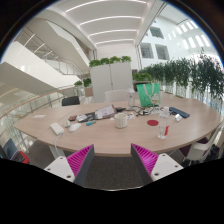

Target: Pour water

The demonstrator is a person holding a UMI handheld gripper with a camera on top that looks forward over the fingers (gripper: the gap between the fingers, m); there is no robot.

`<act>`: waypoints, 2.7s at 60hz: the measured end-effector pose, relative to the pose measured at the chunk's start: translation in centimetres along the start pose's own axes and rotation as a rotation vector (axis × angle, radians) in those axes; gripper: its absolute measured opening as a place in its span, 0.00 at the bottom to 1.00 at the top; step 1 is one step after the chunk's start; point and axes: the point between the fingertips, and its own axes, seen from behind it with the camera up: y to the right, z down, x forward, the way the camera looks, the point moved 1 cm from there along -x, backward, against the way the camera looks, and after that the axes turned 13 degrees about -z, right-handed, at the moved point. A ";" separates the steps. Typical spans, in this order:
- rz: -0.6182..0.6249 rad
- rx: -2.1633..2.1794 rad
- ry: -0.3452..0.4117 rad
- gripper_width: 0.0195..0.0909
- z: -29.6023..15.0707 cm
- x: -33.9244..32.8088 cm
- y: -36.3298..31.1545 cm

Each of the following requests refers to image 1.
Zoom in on black chair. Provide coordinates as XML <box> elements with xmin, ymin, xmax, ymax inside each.
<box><xmin>61</xmin><ymin>95</ymin><xmax>81</xmax><ymax>107</ymax></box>

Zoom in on blue and red chair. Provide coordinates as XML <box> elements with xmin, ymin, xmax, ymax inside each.
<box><xmin>0</xmin><ymin>138</ymin><xmax>30</xmax><ymax>164</ymax></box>

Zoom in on white plastic chair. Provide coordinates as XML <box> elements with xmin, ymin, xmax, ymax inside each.
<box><xmin>181</xmin><ymin>123</ymin><xmax>224</xmax><ymax>164</ymax></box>

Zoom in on white card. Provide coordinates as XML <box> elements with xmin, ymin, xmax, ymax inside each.
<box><xmin>76</xmin><ymin>114</ymin><xmax>88</xmax><ymax>123</ymax></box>

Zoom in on potted green plants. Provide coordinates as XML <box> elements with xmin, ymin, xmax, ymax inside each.
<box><xmin>73</xmin><ymin>77</ymin><xmax>93</xmax><ymax>98</ymax></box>

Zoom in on flat round red coaster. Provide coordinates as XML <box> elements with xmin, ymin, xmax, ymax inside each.
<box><xmin>146</xmin><ymin>119</ymin><xmax>160</xmax><ymax>127</ymax></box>

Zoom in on tangled black cables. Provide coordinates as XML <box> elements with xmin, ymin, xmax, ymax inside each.
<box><xmin>124</xmin><ymin>105</ymin><xmax>152</xmax><ymax>117</ymax></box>

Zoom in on white ribbed mug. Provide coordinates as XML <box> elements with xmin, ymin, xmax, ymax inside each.
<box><xmin>114</xmin><ymin>112</ymin><xmax>129</xmax><ymax>130</ymax></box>

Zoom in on glass balustrade wooden rail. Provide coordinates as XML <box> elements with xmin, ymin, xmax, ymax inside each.
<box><xmin>0</xmin><ymin>84</ymin><xmax>79</xmax><ymax>141</ymax></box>

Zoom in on white power strip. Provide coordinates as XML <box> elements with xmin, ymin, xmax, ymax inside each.
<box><xmin>49</xmin><ymin>122</ymin><xmax>65</xmax><ymax>136</ymax></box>

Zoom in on dark planter with plants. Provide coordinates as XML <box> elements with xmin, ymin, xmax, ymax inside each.
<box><xmin>132</xmin><ymin>71</ymin><xmax>153</xmax><ymax>91</ymax></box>

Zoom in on black notebook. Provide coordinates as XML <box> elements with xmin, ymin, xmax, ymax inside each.
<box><xmin>75</xmin><ymin>112</ymin><xmax>96</xmax><ymax>123</ymax></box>

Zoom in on ceiling light strips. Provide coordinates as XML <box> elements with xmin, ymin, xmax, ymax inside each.
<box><xmin>64</xmin><ymin>0</ymin><xmax>148</xmax><ymax>46</ymax></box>

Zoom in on colourful sticker sheet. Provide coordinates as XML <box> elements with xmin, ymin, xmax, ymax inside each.
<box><xmin>126</xmin><ymin>111</ymin><xmax>138</xmax><ymax>120</ymax></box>

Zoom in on white cabinet with plants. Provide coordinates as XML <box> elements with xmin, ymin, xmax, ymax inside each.
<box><xmin>89</xmin><ymin>55</ymin><xmax>134</xmax><ymax>103</ymax></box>

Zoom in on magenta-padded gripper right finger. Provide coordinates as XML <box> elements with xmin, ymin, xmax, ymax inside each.
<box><xmin>130</xmin><ymin>143</ymin><xmax>184</xmax><ymax>186</ymax></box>

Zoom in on white staircase with railing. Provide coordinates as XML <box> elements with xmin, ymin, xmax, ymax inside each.
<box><xmin>0</xmin><ymin>18</ymin><xmax>91</xmax><ymax>98</ymax></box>

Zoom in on row of green hedge plants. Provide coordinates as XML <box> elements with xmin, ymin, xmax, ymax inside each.
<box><xmin>133</xmin><ymin>49</ymin><xmax>224</xmax><ymax>101</ymax></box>

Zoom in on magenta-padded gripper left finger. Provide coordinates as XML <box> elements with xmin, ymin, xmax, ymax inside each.
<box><xmin>43</xmin><ymin>143</ymin><xmax>96</xmax><ymax>188</ymax></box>

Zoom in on green tote bag cat print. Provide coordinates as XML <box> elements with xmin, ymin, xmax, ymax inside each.
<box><xmin>136</xmin><ymin>82</ymin><xmax>162</xmax><ymax>108</ymax></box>

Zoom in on white computer mouse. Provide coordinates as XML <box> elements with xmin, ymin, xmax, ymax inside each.
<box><xmin>68</xmin><ymin>122</ymin><xmax>82</xmax><ymax>133</ymax></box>

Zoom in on clear water bottle red label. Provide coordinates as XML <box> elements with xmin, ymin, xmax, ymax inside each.
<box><xmin>157</xmin><ymin>106</ymin><xmax>171</xmax><ymax>140</ymax></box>

